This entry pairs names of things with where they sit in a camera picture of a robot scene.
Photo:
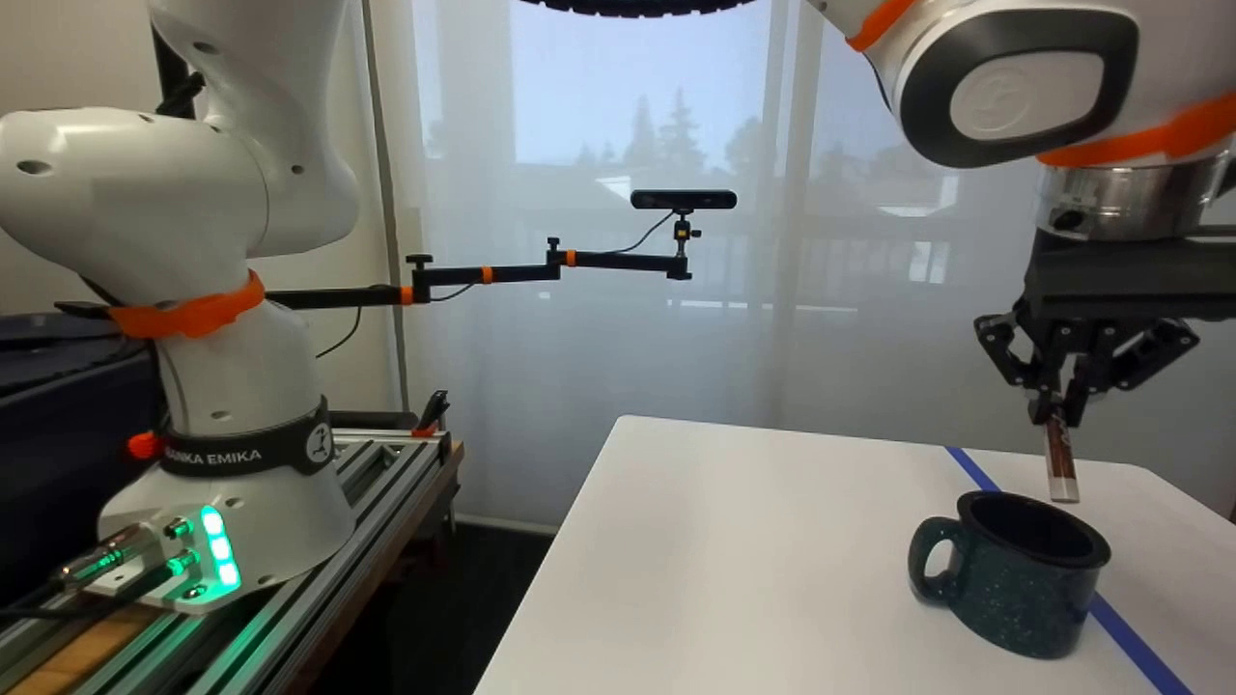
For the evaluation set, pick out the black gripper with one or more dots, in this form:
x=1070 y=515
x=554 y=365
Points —
x=1120 y=277

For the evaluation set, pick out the orange brown marker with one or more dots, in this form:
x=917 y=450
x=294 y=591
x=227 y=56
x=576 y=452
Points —
x=1061 y=465

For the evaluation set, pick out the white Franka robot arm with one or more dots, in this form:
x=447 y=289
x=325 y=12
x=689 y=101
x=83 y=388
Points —
x=169 y=194

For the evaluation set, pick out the dark green speckled mug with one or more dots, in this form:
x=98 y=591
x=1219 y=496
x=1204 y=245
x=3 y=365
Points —
x=1016 y=580

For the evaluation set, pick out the white sheer curtain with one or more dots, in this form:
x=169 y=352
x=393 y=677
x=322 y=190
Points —
x=544 y=129

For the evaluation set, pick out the red black clamp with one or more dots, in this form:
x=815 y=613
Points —
x=432 y=411

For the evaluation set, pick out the black equipment box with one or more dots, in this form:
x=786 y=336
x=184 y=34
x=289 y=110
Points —
x=63 y=439

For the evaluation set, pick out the black stereo camera bar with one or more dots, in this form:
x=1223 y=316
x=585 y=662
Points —
x=681 y=199

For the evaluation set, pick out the aluminium rail base frame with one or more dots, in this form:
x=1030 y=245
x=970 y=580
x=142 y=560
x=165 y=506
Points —
x=294 y=591

